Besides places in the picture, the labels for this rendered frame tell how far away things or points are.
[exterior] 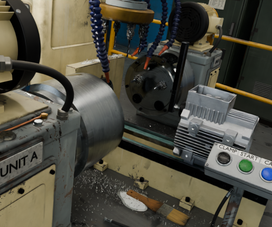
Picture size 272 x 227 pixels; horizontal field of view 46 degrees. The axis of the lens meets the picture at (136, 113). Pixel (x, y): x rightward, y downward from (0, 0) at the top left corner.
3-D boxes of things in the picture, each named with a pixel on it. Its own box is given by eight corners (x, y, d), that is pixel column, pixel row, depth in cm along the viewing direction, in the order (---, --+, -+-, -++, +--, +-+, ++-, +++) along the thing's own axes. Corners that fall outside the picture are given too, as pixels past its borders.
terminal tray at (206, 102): (183, 114, 95) (188, 91, 92) (194, 105, 104) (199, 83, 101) (222, 126, 90) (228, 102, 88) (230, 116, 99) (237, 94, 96)
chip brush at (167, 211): (123, 196, 99) (123, 193, 99) (132, 188, 103) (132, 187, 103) (183, 227, 90) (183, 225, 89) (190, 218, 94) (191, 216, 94)
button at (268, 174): (258, 179, 71) (259, 176, 70) (262, 168, 73) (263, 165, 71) (272, 184, 70) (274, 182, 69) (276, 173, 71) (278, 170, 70)
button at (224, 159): (215, 163, 75) (215, 160, 74) (219, 152, 76) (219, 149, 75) (227, 168, 74) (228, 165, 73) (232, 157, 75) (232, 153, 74)
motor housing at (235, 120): (168, 163, 97) (180, 106, 90) (188, 142, 113) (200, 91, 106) (233, 189, 89) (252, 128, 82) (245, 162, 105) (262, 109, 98)
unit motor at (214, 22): (153, 88, 156) (169, -3, 141) (177, 77, 184) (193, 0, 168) (203, 103, 146) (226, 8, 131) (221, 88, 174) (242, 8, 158)
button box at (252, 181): (203, 174, 78) (203, 165, 74) (214, 150, 81) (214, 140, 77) (276, 203, 72) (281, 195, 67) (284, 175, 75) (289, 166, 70)
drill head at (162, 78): (109, 111, 130) (117, 50, 120) (152, 90, 164) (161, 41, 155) (165, 131, 120) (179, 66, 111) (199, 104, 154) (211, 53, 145)
